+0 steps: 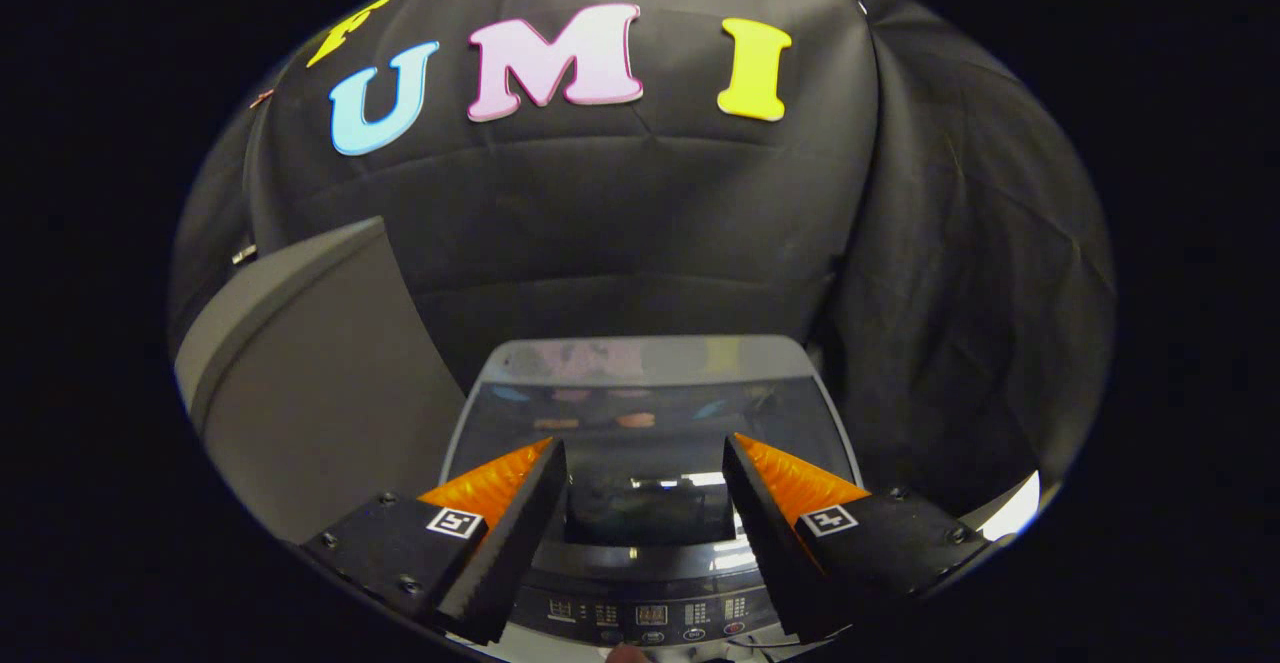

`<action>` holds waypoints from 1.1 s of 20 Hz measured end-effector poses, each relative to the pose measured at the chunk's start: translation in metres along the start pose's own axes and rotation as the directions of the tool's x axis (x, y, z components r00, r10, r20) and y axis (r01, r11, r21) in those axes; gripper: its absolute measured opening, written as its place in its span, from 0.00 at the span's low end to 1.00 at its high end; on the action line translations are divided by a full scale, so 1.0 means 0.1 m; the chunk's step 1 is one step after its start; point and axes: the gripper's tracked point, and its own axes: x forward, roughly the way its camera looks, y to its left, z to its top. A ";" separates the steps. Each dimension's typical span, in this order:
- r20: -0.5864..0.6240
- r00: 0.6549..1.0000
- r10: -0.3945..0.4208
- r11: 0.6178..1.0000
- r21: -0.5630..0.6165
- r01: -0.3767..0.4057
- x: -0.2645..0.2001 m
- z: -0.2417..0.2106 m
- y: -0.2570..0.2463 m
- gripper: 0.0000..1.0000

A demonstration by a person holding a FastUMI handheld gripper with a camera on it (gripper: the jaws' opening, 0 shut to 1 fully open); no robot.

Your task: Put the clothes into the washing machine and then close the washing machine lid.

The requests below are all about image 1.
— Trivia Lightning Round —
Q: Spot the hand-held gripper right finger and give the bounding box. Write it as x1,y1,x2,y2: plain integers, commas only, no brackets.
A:
722,432,997,643

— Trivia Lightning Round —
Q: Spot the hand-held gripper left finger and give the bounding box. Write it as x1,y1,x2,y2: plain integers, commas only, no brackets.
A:
299,437,569,646

